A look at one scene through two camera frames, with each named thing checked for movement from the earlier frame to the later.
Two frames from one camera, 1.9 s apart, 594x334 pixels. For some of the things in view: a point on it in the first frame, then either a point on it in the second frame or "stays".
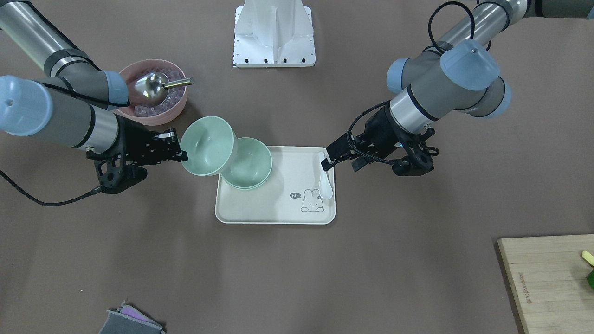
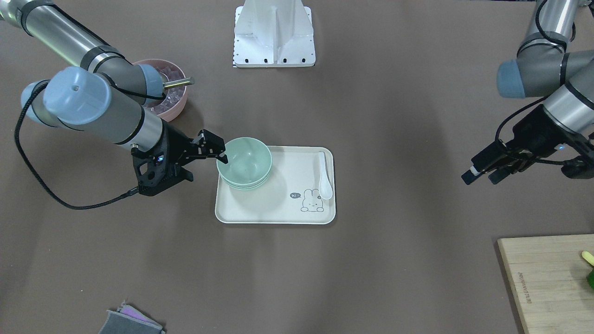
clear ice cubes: (175, 96) stays
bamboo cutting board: (549, 274) stays
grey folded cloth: (127, 320) stays
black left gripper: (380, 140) to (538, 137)
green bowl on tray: (246, 177) stays
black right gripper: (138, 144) to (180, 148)
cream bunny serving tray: (291, 195) stays
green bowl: (210, 144) to (249, 163)
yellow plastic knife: (588, 257) stays
